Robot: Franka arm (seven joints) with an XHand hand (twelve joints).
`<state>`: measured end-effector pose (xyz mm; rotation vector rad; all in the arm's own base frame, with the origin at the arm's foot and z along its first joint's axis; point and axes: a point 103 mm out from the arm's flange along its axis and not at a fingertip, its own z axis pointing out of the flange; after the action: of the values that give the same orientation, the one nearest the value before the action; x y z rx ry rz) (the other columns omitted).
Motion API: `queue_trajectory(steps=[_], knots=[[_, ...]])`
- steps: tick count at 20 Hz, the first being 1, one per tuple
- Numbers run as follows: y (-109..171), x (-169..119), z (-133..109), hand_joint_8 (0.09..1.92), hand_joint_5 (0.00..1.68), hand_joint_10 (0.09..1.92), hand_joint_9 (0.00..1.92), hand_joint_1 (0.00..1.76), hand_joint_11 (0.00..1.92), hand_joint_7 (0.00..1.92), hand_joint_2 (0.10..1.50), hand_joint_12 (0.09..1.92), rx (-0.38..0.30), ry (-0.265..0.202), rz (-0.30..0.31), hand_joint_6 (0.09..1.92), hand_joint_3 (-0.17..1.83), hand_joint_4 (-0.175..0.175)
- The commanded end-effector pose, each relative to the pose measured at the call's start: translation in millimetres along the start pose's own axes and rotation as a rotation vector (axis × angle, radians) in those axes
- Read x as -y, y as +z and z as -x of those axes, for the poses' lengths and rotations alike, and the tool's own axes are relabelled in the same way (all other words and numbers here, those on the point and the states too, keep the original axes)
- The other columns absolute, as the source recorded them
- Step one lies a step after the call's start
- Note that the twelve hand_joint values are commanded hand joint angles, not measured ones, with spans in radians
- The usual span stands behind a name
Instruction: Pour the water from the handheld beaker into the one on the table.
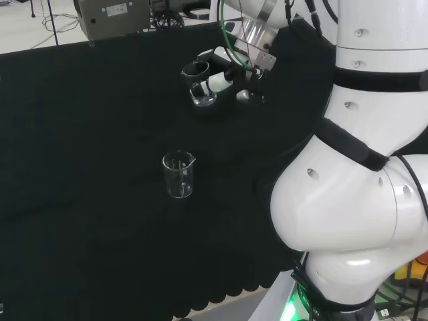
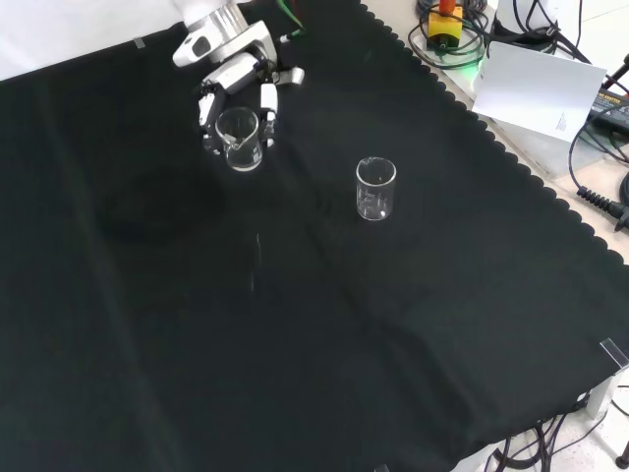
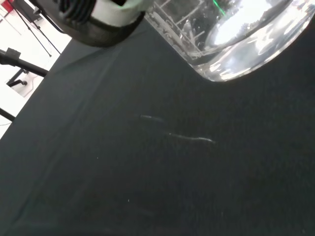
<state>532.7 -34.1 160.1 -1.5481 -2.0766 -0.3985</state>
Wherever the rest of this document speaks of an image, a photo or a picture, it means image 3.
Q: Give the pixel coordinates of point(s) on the thin black tripod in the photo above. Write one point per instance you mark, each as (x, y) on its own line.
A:
(32, 31)

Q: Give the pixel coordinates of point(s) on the black stand with bar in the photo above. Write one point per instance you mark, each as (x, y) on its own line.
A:
(24, 65)

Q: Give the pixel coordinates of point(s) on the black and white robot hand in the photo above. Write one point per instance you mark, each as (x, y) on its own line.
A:
(110, 17)

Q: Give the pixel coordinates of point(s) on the black stand leg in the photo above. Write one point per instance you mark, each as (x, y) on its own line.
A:
(7, 115)

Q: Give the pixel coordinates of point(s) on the black bench cloth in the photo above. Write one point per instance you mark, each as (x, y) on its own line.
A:
(147, 159)

